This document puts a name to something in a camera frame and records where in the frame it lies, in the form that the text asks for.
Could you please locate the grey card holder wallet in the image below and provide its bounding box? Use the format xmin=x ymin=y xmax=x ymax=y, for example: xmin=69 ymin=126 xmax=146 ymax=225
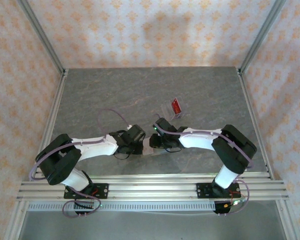
xmin=142 ymin=138 xmax=167 ymax=156

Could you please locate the grey metal sheet panel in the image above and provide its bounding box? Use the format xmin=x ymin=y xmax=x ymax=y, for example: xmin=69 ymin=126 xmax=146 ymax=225
xmin=19 ymin=211 xmax=287 ymax=240

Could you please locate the aluminium front rail beam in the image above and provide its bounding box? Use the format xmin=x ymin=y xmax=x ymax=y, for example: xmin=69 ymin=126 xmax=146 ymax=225
xmin=16 ymin=174 xmax=290 ymax=202

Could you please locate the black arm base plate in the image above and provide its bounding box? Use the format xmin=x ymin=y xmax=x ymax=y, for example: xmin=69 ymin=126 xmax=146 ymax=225
xmin=63 ymin=183 xmax=109 ymax=200
xmin=196 ymin=182 xmax=241 ymax=200

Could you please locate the white slotted cable duct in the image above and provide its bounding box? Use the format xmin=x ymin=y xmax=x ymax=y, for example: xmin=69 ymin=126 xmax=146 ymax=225
xmin=27 ymin=201 xmax=217 ymax=212

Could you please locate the aluminium table side rail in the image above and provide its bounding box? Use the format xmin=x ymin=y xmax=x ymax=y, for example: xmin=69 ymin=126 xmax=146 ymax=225
xmin=236 ymin=67 xmax=275 ymax=181
xmin=29 ymin=69 xmax=69 ymax=181

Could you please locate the black cable bracket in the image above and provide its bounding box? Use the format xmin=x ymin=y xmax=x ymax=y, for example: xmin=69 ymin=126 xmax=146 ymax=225
xmin=213 ymin=199 xmax=234 ymax=216
xmin=73 ymin=199 xmax=95 ymax=216

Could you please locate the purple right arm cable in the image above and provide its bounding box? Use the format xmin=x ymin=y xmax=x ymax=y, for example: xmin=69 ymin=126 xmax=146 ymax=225
xmin=153 ymin=113 xmax=254 ymax=216

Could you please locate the aluminium frame leg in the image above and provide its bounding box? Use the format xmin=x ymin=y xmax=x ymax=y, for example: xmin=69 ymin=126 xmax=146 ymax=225
xmin=276 ymin=199 xmax=299 ymax=240
xmin=4 ymin=199 xmax=28 ymax=240

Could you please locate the aluminium upright frame post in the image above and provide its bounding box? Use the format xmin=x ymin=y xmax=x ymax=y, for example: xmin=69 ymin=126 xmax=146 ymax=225
xmin=239 ymin=0 xmax=288 ymax=73
xmin=17 ymin=0 xmax=67 ymax=76

